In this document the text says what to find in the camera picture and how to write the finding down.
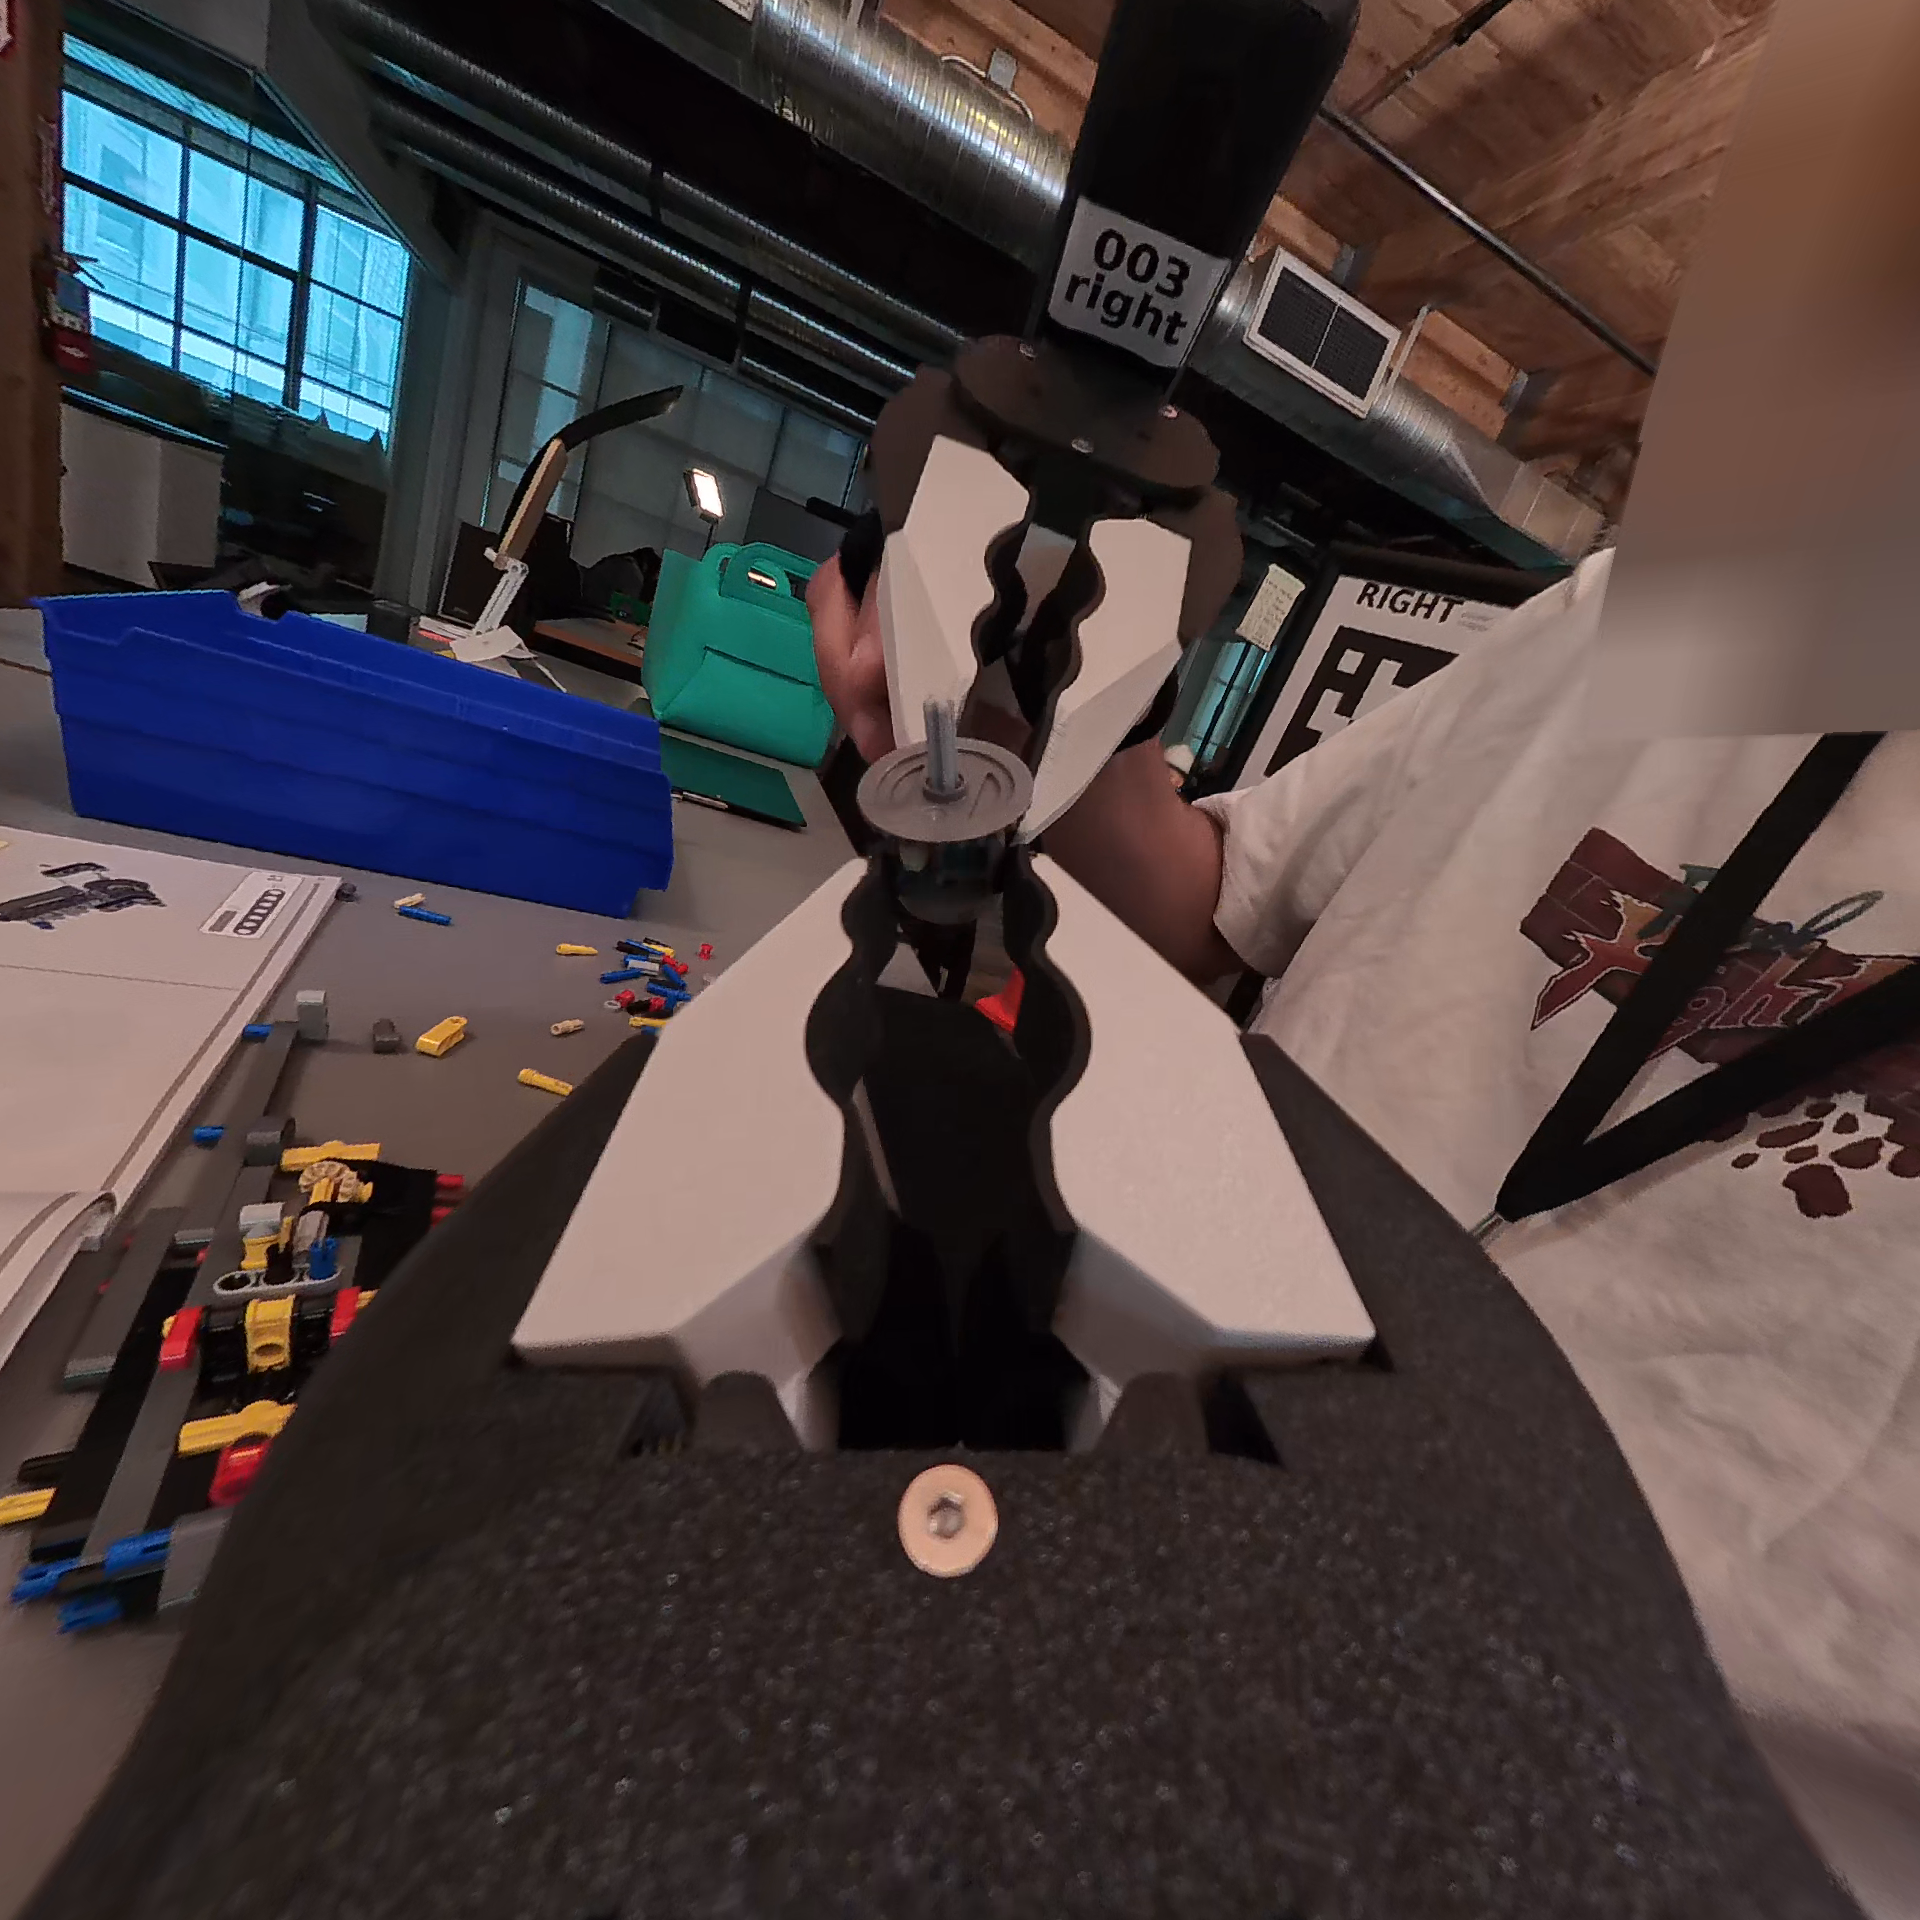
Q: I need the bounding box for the lego instruction booklet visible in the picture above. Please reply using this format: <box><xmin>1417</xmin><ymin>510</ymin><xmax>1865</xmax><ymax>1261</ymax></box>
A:
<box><xmin>0</xmin><ymin>824</ymin><xmax>345</xmax><ymax>1354</ymax></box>

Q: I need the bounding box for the black strap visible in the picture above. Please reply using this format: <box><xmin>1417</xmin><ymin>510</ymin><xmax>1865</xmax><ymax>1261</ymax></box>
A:
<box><xmin>1499</xmin><ymin>736</ymin><xmax>1883</xmax><ymax>1224</ymax></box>
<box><xmin>1499</xmin><ymin>959</ymin><xmax>1920</xmax><ymax>1224</ymax></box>

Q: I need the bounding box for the framed black white marker sign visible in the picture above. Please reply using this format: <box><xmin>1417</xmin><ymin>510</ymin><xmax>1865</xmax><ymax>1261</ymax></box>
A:
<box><xmin>1246</xmin><ymin>562</ymin><xmax>1502</xmax><ymax>781</ymax></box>

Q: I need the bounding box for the window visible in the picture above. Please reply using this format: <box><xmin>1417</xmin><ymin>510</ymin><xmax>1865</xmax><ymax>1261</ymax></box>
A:
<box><xmin>60</xmin><ymin>90</ymin><xmax>414</xmax><ymax>443</ymax></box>

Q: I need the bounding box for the teal felt bag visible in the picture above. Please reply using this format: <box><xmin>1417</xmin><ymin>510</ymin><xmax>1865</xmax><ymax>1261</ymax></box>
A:
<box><xmin>644</xmin><ymin>539</ymin><xmax>841</xmax><ymax>827</ymax></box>

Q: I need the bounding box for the white air vent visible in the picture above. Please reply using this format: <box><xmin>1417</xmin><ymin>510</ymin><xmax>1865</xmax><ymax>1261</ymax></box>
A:
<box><xmin>1241</xmin><ymin>246</ymin><xmax>1403</xmax><ymax>419</ymax></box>

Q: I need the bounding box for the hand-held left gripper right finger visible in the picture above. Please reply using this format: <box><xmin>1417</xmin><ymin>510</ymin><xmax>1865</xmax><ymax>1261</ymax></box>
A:
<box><xmin>1019</xmin><ymin>854</ymin><xmax>1377</xmax><ymax>1426</ymax></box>

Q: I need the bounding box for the blue plastic bin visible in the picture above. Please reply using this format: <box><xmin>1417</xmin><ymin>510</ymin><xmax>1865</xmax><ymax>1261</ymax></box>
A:
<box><xmin>29</xmin><ymin>589</ymin><xmax>676</xmax><ymax>916</ymax></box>

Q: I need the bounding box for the grey lego differential housing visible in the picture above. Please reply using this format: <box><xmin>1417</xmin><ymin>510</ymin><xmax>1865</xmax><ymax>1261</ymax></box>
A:
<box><xmin>857</xmin><ymin>738</ymin><xmax>1040</xmax><ymax>923</ymax></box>

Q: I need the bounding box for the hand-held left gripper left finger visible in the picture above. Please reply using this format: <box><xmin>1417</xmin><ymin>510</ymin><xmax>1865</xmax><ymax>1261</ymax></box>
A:
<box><xmin>509</xmin><ymin>856</ymin><xmax>888</xmax><ymax>1434</ymax></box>

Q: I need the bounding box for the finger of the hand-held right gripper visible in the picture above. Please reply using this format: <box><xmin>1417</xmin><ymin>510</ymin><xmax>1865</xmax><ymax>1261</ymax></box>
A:
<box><xmin>1024</xmin><ymin>516</ymin><xmax>1201</xmax><ymax>845</ymax></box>
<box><xmin>872</xmin><ymin>434</ymin><xmax>1040</xmax><ymax>752</ymax></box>

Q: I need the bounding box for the wooden post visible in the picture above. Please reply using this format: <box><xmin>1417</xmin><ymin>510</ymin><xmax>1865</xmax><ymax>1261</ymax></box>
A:
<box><xmin>0</xmin><ymin>0</ymin><xmax>63</xmax><ymax>602</ymax></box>

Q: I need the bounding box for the person's white printed shirt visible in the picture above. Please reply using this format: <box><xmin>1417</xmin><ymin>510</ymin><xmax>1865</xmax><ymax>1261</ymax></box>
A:
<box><xmin>1200</xmin><ymin>547</ymin><xmax>1920</xmax><ymax>1920</ymax></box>

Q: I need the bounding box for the person's right hand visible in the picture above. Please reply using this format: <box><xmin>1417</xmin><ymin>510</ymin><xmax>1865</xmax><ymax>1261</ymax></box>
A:
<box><xmin>807</xmin><ymin>551</ymin><xmax>905</xmax><ymax>771</ymax></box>

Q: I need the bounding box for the lego chassis assembly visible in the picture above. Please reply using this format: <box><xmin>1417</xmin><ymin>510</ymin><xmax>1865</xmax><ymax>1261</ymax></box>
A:
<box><xmin>0</xmin><ymin>989</ymin><xmax>467</xmax><ymax>1637</ymax></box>

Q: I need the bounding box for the silver air duct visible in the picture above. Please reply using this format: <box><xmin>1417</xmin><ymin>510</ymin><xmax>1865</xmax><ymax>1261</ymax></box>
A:
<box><xmin>749</xmin><ymin>0</ymin><xmax>1623</xmax><ymax>558</ymax></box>

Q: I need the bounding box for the pile of small lego pins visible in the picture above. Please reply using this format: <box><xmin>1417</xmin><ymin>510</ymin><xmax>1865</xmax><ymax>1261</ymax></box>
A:
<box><xmin>598</xmin><ymin>932</ymin><xmax>712</xmax><ymax>1038</ymax></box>

